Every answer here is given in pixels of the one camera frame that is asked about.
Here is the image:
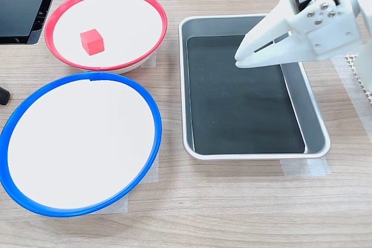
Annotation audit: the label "small red cube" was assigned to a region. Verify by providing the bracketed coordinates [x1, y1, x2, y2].
[79, 28, 105, 56]

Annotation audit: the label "black tray mat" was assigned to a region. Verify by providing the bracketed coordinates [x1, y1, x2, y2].
[187, 35, 306, 155]

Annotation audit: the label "steel tray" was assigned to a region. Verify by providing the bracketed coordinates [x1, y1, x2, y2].
[178, 13, 331, 161]

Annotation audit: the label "red-rimmed white plate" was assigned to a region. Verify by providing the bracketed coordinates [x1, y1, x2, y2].
[44, 0, 169, 74]

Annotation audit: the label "blue-rimmed white plate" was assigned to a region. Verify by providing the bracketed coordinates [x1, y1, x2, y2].
[0, 70, 163, 218]

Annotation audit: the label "black flat device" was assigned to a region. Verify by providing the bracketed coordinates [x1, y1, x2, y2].
[0, 0, 64, 45]

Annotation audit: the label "small black object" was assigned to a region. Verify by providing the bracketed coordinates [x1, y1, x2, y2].
[0, 86, 11, 106]

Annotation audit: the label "pale perforated base plate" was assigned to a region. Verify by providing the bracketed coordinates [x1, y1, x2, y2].
[345, 52, 372, 104]

